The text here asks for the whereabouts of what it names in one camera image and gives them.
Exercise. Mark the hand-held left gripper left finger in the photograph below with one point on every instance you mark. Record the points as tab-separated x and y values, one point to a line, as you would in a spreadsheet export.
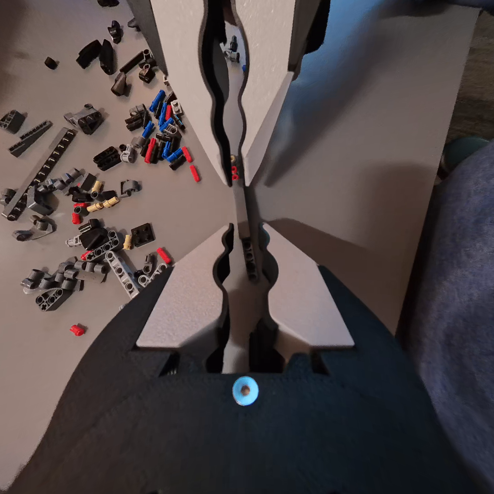
185	305

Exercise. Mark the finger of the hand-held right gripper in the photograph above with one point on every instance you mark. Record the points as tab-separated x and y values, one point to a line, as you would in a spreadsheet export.
181	58
270	58

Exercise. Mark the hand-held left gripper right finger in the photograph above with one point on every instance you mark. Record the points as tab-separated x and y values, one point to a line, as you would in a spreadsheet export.
308	308

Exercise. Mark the black lego beam red pins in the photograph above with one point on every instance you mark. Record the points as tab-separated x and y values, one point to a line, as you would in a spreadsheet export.
247	216

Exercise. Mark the pile of small lego pieces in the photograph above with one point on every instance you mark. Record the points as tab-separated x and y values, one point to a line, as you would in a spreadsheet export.
115	154

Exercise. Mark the long dark grey lego beam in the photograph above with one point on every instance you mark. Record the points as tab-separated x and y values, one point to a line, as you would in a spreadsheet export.
42	173

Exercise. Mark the black chair armrest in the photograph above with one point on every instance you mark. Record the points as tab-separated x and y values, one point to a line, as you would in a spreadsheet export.
467	154

